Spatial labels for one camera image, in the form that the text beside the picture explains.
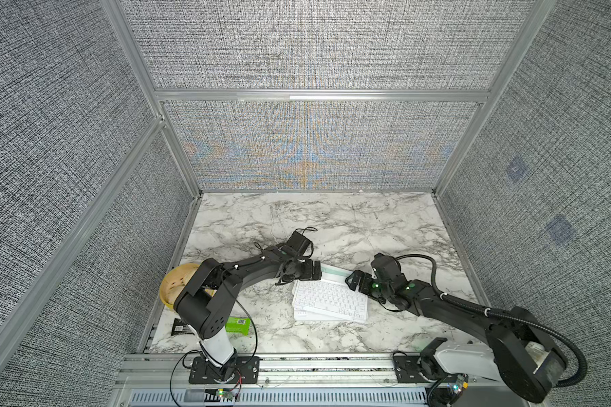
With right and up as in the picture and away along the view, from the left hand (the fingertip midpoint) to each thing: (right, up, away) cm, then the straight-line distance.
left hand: (316, 273), depth 90 cm
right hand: (+12, -1, -3) cm, 13 cm away
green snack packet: (-26, -15, -8) cm, 31 cm away
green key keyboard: (+4, 0, 0) cm, 4 cm away
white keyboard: (+5, -7, -6) cm, 11 cm away
